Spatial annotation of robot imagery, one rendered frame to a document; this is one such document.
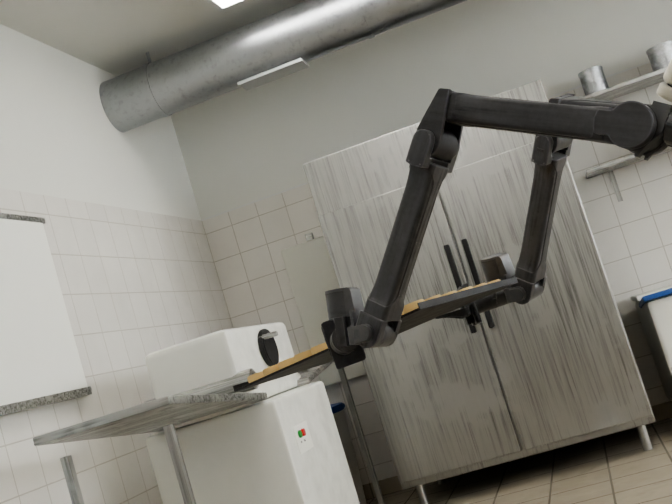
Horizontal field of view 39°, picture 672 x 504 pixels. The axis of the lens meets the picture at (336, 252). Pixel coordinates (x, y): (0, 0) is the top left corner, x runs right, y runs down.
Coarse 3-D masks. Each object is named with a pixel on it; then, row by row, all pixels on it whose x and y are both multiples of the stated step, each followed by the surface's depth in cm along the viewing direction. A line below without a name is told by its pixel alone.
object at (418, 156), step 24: (432, 144) 173; (432, 168) 175; (408, 192) 178; (432, 192) 177; (408, 216) 178; (408, 240) 178; (384, 264) 181; (408, 264) 179; (384, 288) 180; (360, 312) 182; (384, 312) 179; (384, 336) 181
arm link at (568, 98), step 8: (560, 96) 211; (568, 96) 210; (576, 96) 210; (576, 104) 206; (584, 104) 205; (592, 104) 203; (600, 104) 202; (608, 104) 201; (616, 104) 200; (648, 104) 198; (536, 136) 213; (552, 136) 210; (560, 144) 211; (568, 144) 215; (552, 152) 211
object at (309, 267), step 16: (320, 240) 621; (288, 256) 626; (304, 256) 623; (320, 256) 621; (288, 272) 626; (304, 272) 623; (320, 272) 620; (304, 288) 623; (320, 288) 620; (336, 288) 618; (304, 304) 622; (320, 304) 620; (304, 320) 622; (320, 320) 620; (320, 336) 619; (336, 368) 616; (352, 368) 613
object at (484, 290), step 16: (480, 288) 208; (496, 288) 212; (432, 304) 193; (448, 304) 205; (464, 304) 226; (416, 320) 218; (320, 352) 208; (288, 368) 216; (304, 368) 239; (240, 384) 229; (256, 384) 230
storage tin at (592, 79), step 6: (594, 66) 566; (600, 66) 568; (582, 72) 569; (588, 72) 566; (594, 72) 566; (600, 72) 567; (582, 78) 570; (588, 78) 567; (594, 78) 565; (600, 78) 566; (582, 84) 572; (588, 84) 567; (594, 84) 565; (600, 84) 565; (606, 84) 567; (588, 90) 568; (594, 90) 565
